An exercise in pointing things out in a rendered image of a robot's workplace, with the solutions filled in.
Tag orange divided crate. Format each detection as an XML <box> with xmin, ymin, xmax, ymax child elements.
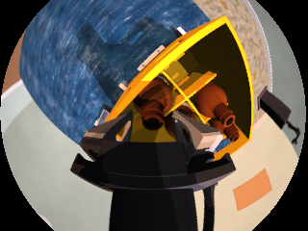
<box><xmin>105</xmin><ymin>16</ymin><xmax>254</xmax><ymax>161</ymax></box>

